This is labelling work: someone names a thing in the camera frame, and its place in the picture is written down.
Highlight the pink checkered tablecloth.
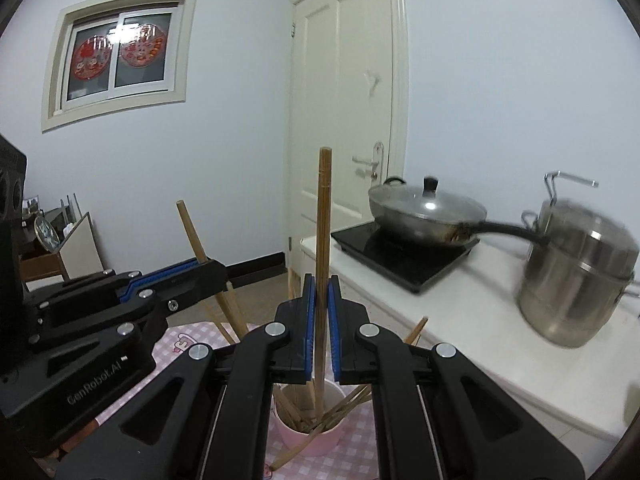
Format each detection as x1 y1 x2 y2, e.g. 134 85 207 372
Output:
96 322 378 479

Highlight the pink chopstick holder cup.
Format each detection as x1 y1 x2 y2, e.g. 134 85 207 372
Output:
272 379 346 457

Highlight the stainless steel steamer pot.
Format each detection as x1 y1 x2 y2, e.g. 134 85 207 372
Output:
516 170 639 348

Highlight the black induction cooktop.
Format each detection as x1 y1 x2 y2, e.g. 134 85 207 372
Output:
331 221 480 294

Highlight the white kitchen counter cabinet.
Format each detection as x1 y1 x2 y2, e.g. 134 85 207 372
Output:
330 244 639 474

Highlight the steel wok with lid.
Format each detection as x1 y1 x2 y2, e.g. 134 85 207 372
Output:
368 177 549 246

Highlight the white board leaning on wall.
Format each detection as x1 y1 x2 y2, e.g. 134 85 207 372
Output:
58 212 105 280

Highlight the window with red decorations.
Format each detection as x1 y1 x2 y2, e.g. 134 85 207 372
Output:
41 0 196 132

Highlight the silver door handle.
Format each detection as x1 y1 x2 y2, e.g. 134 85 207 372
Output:
352 142 384 182

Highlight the wooden chopstick slanted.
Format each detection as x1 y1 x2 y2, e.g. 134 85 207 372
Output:
176 200 248 344

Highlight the white panelled door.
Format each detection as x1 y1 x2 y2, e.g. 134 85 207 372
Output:
288 0 406 273

